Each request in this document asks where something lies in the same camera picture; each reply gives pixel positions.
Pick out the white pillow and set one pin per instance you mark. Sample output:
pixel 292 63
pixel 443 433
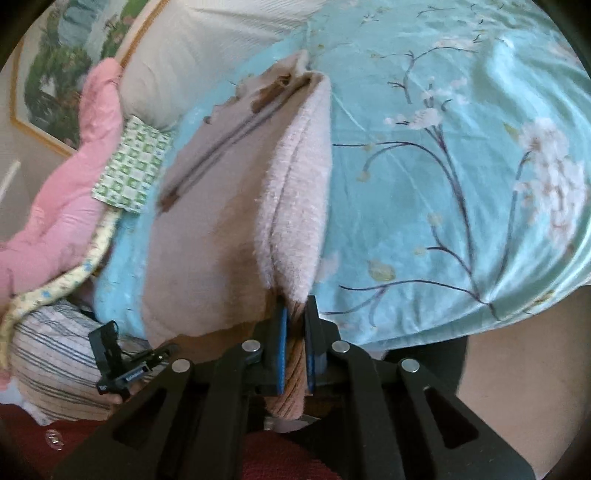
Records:
pixel 184 60

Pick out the white striped cloth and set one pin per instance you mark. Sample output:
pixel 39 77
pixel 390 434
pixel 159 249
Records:
pixel 51 364

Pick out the green checked cloth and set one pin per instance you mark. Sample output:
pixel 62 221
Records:
pixel 134 161

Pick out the dark red cloth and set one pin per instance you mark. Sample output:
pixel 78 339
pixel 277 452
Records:
pixel 27 445

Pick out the framed landscape painting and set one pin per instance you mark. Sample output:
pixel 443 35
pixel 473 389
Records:
pixel 51 69

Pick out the pink quilted blanket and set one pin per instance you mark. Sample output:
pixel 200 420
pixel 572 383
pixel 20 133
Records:
pixel 55 207

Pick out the yellow floral fabric strip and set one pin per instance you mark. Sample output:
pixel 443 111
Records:
pixel 74 277

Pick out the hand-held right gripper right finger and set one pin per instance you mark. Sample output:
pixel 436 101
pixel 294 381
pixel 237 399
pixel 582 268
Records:
pixel 312 362

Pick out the teal floral bed sheet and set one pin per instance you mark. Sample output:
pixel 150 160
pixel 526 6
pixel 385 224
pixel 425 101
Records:
pixel 415 184

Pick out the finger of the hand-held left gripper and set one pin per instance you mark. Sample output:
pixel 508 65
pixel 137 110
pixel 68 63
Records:
pixel 105 346
pixel 138 369

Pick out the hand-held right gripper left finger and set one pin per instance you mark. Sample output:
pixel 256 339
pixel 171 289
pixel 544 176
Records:
pixel 281 350

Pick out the pink fuzzy zip-up garment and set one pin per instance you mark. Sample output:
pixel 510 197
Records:
pixel 295 184

